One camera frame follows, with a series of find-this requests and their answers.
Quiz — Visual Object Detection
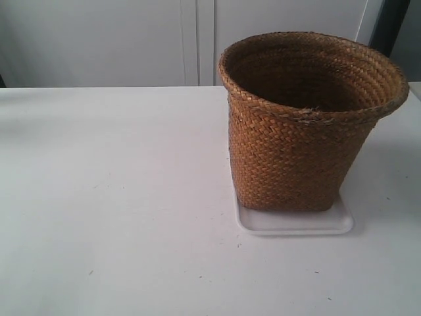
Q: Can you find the brown woven wicker basket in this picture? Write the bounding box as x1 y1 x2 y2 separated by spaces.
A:
218 32 409 211

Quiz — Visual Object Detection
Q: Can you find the white plastic tray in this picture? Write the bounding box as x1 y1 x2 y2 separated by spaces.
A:
227 147 357 237

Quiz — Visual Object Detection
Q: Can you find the white cabinet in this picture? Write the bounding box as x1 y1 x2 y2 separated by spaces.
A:
1 1 382 88

